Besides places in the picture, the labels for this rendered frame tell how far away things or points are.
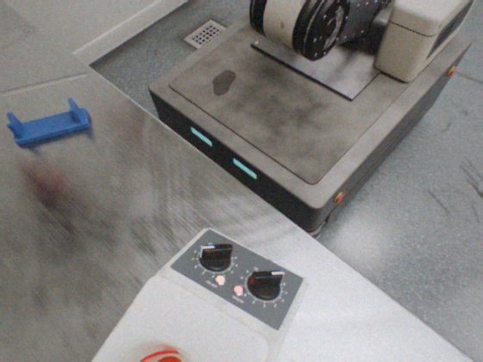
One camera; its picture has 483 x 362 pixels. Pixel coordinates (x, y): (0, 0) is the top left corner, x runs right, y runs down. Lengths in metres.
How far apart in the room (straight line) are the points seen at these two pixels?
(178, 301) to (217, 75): 0.93
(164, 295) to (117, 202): 0.19
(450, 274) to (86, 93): 1.14
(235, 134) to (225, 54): 0.34
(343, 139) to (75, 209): 0.72
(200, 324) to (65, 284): 0.20
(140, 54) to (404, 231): 1.44
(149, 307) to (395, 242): 1.07
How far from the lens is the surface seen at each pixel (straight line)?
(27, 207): 0.53
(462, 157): 1.57
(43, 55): 0.73
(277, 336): 0.33
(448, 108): 1.71
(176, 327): 0.31
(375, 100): 1.12
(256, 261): 0.37
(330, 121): 1.04
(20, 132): 0.59
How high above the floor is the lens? 1.14
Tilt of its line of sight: 59 degrees down
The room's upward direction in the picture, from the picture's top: 6 degrees counter-clockwise
